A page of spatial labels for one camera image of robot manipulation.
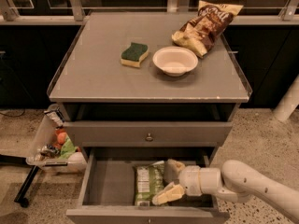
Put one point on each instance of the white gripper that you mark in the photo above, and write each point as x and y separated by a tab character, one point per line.
190	179

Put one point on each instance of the green jalapeno chip bag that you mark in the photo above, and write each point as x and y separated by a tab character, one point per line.
149	181

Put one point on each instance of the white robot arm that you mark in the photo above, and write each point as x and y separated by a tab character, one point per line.
263	162

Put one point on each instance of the open grey middle drawer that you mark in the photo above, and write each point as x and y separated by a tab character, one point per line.
107	194

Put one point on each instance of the grey drawer cabinet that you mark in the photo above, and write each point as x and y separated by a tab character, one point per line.
92	85

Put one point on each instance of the closed grey top drawer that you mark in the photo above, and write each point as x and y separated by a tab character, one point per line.
148	133

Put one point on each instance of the brown and cream chip bag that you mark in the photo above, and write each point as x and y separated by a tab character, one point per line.
200	33

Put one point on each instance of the green cloth in bin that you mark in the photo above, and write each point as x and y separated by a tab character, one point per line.
68	148

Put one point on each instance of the orange round object in bin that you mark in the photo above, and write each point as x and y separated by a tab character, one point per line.
61	137

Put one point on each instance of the white paper bowl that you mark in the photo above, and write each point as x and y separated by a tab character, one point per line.
175	61

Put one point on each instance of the clear plastic storage bin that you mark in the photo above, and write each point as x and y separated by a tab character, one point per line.
44	152

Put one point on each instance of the green and yellow sponge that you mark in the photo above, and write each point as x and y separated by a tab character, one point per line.
135	54

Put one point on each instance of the black wheeled stand leg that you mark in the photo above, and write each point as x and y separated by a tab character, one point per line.
20	161

